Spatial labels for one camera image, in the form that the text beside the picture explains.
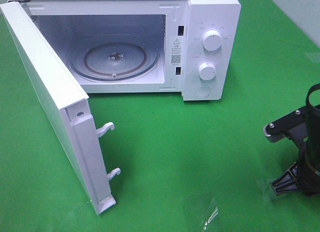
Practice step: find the glass microwave turntable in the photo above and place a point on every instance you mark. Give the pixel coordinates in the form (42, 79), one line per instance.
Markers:
(114, 61)

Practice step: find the white warning label sticker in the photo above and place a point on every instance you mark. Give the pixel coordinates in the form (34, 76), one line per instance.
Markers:
(176, 50)

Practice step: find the white microwave door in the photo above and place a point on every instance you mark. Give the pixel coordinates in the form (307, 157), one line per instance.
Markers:
(66, 105)

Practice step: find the round microwave door button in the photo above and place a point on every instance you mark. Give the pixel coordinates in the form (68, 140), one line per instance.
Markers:
(203, 91)

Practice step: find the white microwave knob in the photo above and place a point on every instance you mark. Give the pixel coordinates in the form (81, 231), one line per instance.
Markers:
(212, 40)
(207, 71)

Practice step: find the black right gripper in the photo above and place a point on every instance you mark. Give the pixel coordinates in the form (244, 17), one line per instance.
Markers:
(292, 126)

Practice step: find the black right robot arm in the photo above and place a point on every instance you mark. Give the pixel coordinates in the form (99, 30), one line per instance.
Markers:
(309, 165)

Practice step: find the clear tape patch far right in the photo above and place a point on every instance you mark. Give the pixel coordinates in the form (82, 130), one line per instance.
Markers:
(277, 208)

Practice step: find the white microwave oven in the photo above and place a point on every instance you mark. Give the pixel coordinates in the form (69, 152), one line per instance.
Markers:
(71, 25)

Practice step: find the clear tape patch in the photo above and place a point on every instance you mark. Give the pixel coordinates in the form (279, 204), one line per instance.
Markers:
(277, 208)
(201, 213)

